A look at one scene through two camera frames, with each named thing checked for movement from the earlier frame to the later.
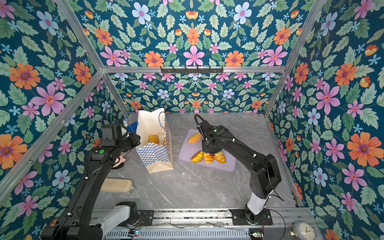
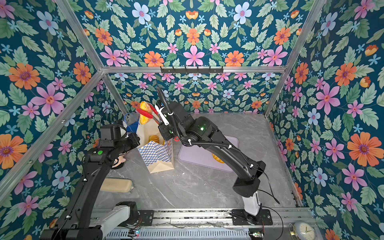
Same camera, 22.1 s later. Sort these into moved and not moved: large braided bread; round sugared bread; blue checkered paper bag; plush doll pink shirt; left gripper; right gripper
Moved: right gripper; round sugared bread
Not moved: blue checkered paper bag; large braided bread; plush doll pink shirt; left gripper
